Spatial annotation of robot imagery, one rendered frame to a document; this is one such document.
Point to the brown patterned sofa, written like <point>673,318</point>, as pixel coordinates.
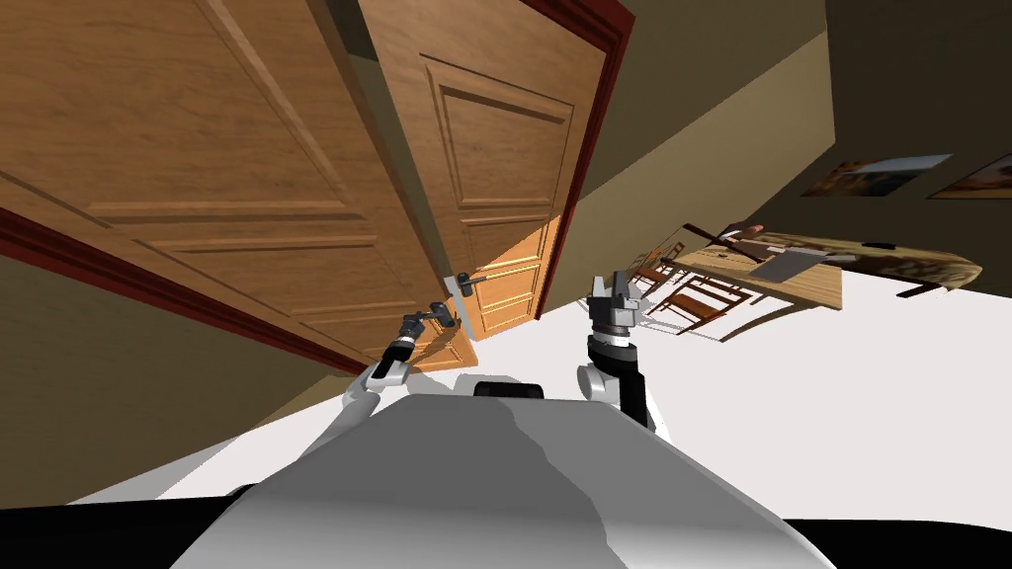
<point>909,265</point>

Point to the light wooden table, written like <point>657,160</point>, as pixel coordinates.
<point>806,286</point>

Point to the brown wooden chair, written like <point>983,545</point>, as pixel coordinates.
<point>652,271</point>
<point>700,303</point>

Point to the wall picture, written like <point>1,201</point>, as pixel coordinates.
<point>980,183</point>
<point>874,177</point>

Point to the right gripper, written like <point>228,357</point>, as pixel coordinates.
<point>613,308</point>

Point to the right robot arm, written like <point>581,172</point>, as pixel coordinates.
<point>630,387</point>

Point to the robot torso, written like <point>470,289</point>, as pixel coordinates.
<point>506,482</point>

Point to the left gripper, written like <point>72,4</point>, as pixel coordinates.
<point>413,325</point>

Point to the brown wooden door leaf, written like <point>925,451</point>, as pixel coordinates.
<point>498,150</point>
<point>198,150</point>

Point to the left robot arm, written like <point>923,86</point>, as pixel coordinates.
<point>392,360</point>

